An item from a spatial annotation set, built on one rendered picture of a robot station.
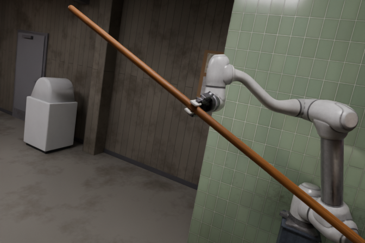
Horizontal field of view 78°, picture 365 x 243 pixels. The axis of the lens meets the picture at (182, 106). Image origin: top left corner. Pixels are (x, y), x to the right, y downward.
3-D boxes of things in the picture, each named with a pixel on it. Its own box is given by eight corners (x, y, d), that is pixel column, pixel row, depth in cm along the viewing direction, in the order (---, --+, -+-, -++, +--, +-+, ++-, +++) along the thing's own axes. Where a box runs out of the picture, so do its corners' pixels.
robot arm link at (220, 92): (199, 111, 114) (202, 85, 113) (208, 108, 129) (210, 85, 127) (220, 114, 110) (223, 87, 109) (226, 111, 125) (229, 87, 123)
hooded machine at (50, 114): (73, 147, 450) (80, 81, 431) (44, 154, 398) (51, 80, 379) (51, 138, 478) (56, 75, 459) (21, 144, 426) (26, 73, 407)
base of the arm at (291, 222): (279, 209, 160) (281, 202, 159) (315, 222, 151) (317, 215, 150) (278, 222, 143) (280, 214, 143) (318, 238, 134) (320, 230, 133)
